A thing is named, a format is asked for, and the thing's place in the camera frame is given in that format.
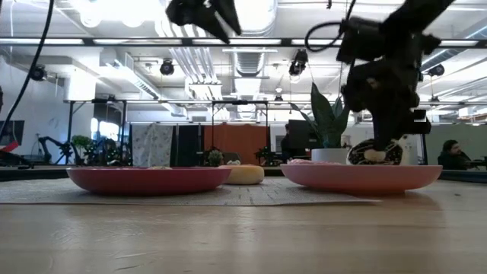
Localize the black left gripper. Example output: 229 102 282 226
166 0 243 44

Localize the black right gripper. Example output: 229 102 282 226
341 53 433 151

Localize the large toy donut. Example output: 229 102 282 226
287 158 343 166
347 137 405 166
222 164 266 186

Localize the white round column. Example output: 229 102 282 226
397 132 419 165

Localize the light pink plate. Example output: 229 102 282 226
280 163 444 196

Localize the green snake plant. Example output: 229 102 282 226
288 81 351 150

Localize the white plant pot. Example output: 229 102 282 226
310 148 350 166

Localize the black overhead crossbar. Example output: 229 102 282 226
0 36 487 49

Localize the person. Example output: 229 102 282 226
437 139 473 171
280 123 296 163

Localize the black ceiling spotlight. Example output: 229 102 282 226
159 59 175 76
288 48 309 77
29 64 49 82
428 63 446 78

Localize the black monitor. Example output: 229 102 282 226
288 119 319 151

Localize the grey green partition panel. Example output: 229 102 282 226
420 123 487 172

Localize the orange partition panel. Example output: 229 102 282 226
203 124 270 165

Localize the black partition panel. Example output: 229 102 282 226
175 125 205 167

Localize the small potted plant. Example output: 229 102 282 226
207 148 224 167

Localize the patterned white cloth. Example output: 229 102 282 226
131 123 175 167

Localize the grey woven placemat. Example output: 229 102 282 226
0 177 381 206

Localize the dark pink plate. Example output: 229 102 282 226
66 166 232 197

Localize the red object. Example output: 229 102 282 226
0 139 20 154

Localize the silver ventilation duct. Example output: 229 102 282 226
232 0 279 37

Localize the black metal stand frame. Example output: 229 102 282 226
210 100 269 153
64 97 129 167

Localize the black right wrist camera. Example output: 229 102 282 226
336 17 386 64

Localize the long black hanging cable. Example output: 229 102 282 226
0 0 56 140

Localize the dark wall monitor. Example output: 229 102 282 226
0 119 26 148

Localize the black aluminium table frame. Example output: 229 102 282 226
0 164 487 184

